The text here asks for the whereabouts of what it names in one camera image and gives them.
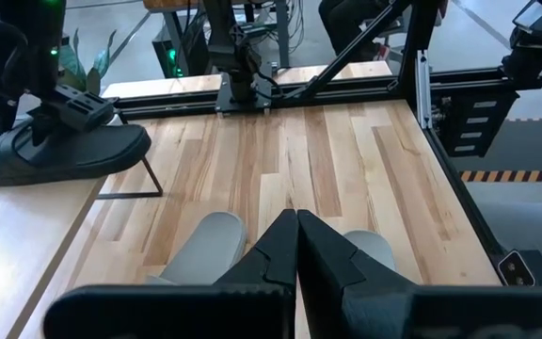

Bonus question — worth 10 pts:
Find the black aluminium table frame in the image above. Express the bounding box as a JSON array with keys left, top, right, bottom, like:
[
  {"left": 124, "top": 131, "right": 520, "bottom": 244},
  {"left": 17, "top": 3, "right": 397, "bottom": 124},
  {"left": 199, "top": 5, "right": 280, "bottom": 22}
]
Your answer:
[{"left": 101, "top": 0, "right": 542, "bottom": 288}]

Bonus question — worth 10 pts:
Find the small black table camera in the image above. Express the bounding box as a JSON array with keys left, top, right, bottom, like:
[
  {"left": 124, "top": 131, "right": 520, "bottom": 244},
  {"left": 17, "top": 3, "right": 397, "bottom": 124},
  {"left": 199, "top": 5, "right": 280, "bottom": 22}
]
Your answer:
[{"left": 496, "top": 249, "right": 538, "bottom": 287}]

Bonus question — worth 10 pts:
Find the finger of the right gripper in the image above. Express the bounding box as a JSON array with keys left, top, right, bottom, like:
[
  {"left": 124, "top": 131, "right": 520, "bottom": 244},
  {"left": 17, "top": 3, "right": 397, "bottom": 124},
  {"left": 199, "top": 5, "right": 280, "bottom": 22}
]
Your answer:
[
  {"left": 0, "top": 96, "right": 23, "bottom": 137},
  {"left": 28, "top": 84, "right": 115, "bottom": 147}
]

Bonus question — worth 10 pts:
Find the black rubber slide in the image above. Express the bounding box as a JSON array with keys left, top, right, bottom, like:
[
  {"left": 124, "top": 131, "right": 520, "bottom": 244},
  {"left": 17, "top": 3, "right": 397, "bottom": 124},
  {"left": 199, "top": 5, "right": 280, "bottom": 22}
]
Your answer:
[{"left": 0, "top": 117, "right": 152, "bottom": 187}]

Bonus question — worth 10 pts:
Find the snake plant in white pot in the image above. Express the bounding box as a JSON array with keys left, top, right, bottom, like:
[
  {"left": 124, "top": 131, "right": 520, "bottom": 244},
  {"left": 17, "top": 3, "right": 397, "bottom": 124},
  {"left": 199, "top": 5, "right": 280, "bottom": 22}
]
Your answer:
[{"left": 56, "top": 28, "right": 118, "bottom": 96}]

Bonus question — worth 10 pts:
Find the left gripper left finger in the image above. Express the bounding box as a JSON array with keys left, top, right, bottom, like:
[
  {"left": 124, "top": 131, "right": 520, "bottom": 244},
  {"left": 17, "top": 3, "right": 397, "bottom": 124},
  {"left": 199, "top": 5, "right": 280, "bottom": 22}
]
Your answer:
[{"left": 42, "top": 208, "right": 299, "bottom": 339}]

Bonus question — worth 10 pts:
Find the wooden shelf black metal frame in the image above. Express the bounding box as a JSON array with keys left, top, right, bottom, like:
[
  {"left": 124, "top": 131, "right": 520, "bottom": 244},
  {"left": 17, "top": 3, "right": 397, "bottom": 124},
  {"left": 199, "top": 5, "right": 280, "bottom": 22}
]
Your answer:
[{"left": 0, "top": 110, "right": 165, "bottom": 339}]

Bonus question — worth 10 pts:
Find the grey rubber slide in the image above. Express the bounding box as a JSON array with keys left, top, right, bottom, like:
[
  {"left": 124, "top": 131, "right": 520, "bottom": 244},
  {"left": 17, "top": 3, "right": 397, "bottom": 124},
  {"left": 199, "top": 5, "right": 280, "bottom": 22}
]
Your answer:
[
  {"left": 343, "top": 229, "right": 397, "bottom": 272},
  {"left": 146, "top": 211, "right": 248, "bottom": 287}
]

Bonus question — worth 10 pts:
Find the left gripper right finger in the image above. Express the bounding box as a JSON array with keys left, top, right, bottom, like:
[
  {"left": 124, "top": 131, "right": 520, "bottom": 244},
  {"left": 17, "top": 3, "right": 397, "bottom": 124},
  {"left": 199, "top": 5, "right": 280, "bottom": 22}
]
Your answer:
[{"left": 296, "top": 209, "right": 542, "bottom": 339}]

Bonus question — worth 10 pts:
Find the black computer tower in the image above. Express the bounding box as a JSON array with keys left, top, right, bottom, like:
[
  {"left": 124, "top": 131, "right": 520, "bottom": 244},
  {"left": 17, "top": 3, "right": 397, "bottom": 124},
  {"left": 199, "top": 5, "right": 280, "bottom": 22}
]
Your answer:
[{"left": 151, "top": 23, "right": 192, "bottom": 79}]

